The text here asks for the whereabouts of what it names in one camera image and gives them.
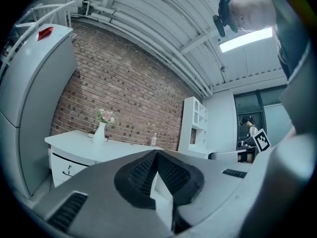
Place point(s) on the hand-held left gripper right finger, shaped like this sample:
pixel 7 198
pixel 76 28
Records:
pixel 213 182

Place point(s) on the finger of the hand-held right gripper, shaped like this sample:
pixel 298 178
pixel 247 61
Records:
pixel 223 155

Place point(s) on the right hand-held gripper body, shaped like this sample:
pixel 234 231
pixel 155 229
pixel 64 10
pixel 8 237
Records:
pixel 262 139

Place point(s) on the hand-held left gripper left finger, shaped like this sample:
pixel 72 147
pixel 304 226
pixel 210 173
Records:
pixel 99 202

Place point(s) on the person's right forearm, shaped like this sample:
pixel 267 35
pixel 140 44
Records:
pixel 282 182

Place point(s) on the dark window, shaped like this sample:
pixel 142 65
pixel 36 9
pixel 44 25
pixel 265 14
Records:
pixel 250 105

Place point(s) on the white shelf unit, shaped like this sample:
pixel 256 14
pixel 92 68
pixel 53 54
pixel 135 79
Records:
pixel 192 128

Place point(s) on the white desk with drawers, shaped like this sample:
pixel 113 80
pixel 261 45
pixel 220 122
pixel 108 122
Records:
pixel 81 150

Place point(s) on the white vase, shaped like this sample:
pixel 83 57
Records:
pixel 99 134

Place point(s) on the clear plastic bottle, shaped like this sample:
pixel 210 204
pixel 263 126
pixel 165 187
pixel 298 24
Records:
pixel 153 140

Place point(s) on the pink and white flowers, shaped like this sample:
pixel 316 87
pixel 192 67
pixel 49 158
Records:
pixel 105 116

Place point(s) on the rectangular ceiling light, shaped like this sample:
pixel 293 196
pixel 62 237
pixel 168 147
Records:
pixel 245 40

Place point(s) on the white refrigerator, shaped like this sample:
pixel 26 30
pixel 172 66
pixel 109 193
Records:
pixel 37 108

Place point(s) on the person's head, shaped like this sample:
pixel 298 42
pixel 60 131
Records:
pixel 250 11

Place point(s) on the white ceiling pipes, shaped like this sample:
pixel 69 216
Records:
pixel 148 41

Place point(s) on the red sticker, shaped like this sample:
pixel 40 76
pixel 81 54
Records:
pixel 45 33

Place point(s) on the white metal railing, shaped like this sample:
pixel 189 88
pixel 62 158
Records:
pixel 42 14

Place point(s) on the black head-worn camera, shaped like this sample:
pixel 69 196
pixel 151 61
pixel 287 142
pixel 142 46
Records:
pixel 221 18

